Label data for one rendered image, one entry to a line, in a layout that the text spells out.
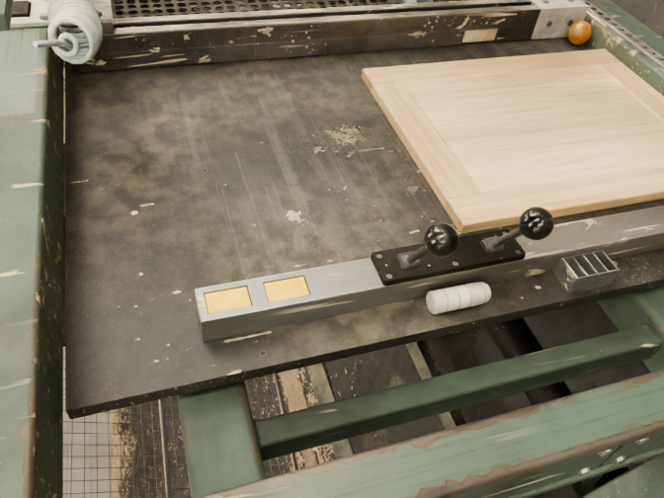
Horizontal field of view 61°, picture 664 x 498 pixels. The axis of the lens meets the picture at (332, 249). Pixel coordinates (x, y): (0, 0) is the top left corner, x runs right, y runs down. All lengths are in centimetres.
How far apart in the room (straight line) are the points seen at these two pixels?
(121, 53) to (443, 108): 59
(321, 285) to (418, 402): 19
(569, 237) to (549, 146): 25
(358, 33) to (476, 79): 25
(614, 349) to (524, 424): 28
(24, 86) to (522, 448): 80
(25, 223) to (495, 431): 55
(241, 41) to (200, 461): 78
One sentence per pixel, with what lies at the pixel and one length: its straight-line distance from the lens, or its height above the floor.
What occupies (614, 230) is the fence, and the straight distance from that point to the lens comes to 89.
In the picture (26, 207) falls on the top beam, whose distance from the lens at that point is 74.
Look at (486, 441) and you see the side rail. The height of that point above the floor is 151.
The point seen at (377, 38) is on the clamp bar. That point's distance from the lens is 123.
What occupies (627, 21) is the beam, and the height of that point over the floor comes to 83.
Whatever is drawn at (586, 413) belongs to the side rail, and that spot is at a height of 141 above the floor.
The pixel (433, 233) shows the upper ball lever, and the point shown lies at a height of 156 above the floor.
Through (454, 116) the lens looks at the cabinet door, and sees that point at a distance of 106.
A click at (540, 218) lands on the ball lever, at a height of 145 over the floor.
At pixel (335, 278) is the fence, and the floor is 157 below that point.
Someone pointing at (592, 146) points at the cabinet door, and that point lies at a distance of 109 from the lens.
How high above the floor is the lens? 200
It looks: 37 degrees down
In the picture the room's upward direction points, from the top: 74 degrees counter-clockwise
